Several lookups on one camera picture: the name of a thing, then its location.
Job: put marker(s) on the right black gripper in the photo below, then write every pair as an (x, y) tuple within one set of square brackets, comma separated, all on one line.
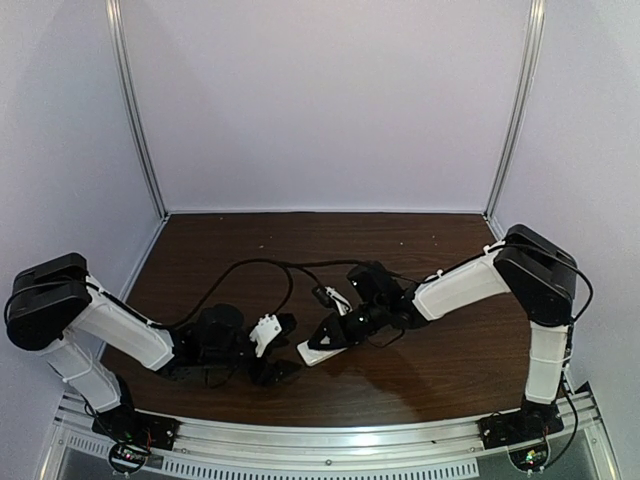
[(339, 335)]

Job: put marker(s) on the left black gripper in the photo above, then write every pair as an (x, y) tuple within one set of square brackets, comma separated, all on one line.
[(268, 375)]

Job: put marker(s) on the white remote control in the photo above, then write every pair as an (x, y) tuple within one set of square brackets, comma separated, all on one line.
[(312, 357)]

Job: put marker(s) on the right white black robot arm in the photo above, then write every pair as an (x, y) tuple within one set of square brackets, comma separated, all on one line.
[(537, 273)]

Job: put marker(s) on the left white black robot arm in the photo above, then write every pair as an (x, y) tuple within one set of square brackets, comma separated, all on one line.
[(52, 302)]

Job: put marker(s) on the left round circuit board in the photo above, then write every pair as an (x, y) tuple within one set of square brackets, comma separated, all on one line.
[(127, 459)]

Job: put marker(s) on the round circuit board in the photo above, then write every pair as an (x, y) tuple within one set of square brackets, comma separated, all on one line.
[(127, 459), (531, 458)]

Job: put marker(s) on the right round circuit board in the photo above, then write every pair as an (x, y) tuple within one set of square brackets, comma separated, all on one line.
[(531, 458)]

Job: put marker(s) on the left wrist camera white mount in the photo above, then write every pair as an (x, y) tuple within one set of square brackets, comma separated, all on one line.
[(270, 328)]

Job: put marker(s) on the curved aluminium front rail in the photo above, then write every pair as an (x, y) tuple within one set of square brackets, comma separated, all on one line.
[(450, 449)]

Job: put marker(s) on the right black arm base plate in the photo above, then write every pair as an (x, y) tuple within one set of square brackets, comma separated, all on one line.
[(506, 429)]

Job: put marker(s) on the right aluminium frame post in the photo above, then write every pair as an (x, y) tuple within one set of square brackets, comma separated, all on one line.
[(529, 62)]

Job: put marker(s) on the aluminium frame post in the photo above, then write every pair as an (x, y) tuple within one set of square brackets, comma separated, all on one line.
[(133, 113), (529, 62)]

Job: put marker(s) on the left aluminium frame post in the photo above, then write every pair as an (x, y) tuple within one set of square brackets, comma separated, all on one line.
[(133, 113)]

